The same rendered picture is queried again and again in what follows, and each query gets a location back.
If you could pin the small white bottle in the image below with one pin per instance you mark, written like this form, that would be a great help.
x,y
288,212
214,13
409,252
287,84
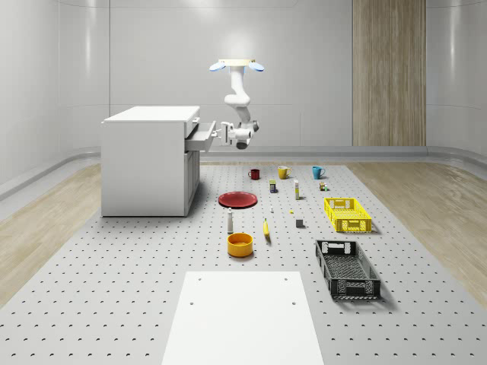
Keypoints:
x,y
230,222

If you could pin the flat-sided can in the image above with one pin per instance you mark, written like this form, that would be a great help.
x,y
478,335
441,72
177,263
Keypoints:
x,y
272,187

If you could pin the white cabinet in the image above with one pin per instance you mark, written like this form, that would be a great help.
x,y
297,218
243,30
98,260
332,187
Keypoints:
x,y
141,171

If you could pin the red plate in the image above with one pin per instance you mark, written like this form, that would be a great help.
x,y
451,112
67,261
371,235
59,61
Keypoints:
x,y
237,199

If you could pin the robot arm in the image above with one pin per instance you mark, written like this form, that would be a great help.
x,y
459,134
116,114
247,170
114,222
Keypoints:
x,y
236,99

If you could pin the red mug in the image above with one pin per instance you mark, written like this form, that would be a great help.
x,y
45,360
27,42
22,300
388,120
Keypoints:
x,y
255,175

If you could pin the banana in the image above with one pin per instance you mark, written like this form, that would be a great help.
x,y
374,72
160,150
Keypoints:
x,y
266,230

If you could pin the puzzle cube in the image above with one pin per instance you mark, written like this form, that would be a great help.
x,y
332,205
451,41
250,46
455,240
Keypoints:
x,y
323,186

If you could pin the yellow bowl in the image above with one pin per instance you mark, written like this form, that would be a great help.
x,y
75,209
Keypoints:
x,y
239,249

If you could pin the dark grey basket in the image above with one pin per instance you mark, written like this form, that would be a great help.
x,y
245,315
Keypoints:
x,y
355,289

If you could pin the yellow basket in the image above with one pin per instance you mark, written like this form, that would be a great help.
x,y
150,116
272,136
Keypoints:
x,y
352,224

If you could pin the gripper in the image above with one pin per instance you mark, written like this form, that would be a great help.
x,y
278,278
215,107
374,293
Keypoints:
x,y
224,133

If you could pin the white board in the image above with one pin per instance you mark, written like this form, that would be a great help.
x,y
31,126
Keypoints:
x,y
243,319

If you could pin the yellow mug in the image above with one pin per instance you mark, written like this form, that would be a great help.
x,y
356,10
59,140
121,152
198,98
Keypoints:
x,y
283,173

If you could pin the blue mug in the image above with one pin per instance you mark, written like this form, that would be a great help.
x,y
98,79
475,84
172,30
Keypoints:
x,y
317,173

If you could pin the white drawer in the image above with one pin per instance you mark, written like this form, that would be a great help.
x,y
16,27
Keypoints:
x,y
210,135

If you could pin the grey cube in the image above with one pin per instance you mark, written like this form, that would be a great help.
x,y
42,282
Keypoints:
x,y
300,223

